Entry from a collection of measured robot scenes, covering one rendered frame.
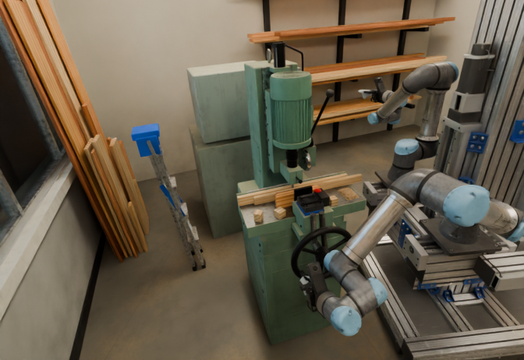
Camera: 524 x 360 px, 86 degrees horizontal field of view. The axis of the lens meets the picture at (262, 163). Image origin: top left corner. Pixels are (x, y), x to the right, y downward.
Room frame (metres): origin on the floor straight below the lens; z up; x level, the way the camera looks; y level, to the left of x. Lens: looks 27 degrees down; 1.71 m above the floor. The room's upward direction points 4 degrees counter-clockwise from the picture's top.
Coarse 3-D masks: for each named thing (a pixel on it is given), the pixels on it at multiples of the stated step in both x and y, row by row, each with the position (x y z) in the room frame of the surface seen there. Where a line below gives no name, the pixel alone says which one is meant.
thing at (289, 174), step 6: (282, 162) 1.27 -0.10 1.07; (282, 168) 1.25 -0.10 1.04; (288, 168) 1.20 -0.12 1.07; (294, 168) 1.20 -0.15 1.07; (300, 168) 1.19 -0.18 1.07; (282, 174) 1.26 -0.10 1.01; (288, 174) 1.18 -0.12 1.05; (294, 174) 1.17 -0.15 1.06; (300, 174) 1.18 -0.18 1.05; (288, 180) 1.18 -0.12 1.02; (294, 180) 1.17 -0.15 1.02
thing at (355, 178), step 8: (352, 176) 1.30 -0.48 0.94; (360, 176) 1.30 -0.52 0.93; (312, 184) 1.25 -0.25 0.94; (320, 184) 1.25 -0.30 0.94; (328, 184) 1.26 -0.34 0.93; (336, 184) 1.27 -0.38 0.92; (344, 184) 1.28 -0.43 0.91; (272, 192) 1.20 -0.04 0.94; (256, 200) 1.16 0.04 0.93; (264, 200) 1.17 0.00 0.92; (272, 200) 1.18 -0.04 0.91
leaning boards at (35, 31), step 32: (0, 0) 1.78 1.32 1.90; (32, 0) 2.23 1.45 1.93; (32, 32) 1.94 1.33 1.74; (32, 64) 1.80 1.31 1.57; (64, 64) 2.40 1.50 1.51; (64, 96) 2.09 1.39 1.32; (64, 128) 1.80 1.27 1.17; (96, 128) 2.21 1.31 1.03; (96, 160) 1.80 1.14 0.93; (128, 160) 2.53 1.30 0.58; (96, 192) 1.81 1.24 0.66; (128, 192) 2.09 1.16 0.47; (128, 224) 1.86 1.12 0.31
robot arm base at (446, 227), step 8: (440, 224) 0.98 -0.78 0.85; (448, 224) 0.94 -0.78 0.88; (456, 224) 0.92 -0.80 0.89; (440, 232) 0.96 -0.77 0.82; (448, 232) 0.93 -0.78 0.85; (456, 232) 0.91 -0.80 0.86; (464, 232) 0.89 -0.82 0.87; (472, 232) 0.89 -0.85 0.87; (456, 240) 0.90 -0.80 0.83; (464, 240) 0.88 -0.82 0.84; (472, 240) 0.88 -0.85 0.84
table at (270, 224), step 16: (336, 192) 1.22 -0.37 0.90; (240, 208) 1.14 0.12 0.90; (256, 208) 1.13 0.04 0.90; (272, 208) 1.12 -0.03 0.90; (288, 208) 1.11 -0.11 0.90; (336, 208) 1.10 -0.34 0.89; (352, 208) 1.12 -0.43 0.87; (256, 224) 1.01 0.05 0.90; (272, 224) 1.02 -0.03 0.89; (288, 224) 1.04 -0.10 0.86
